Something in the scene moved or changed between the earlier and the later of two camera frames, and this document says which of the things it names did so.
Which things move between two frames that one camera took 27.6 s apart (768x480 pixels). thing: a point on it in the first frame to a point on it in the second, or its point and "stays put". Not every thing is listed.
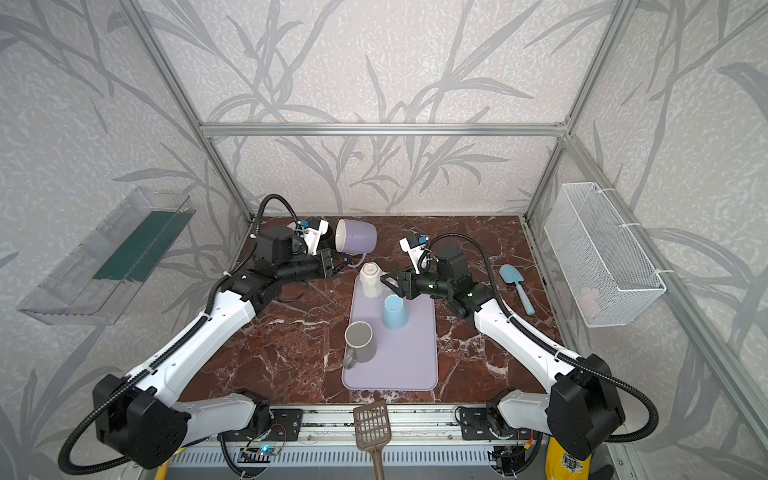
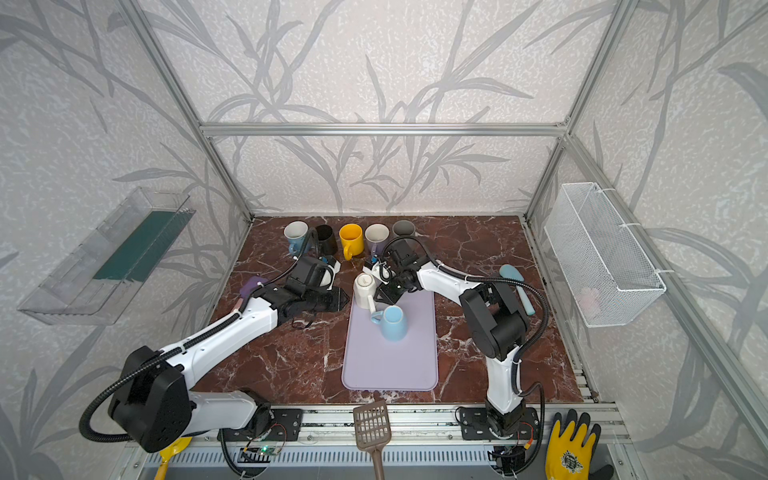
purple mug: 355,237 to 377,235
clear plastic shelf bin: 111,259 stays put
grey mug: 358,337 to 404,228
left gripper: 326,263 to 327,299
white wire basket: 609,271 stays put
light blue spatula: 511,275 stays put
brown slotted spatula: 373,432 stays put
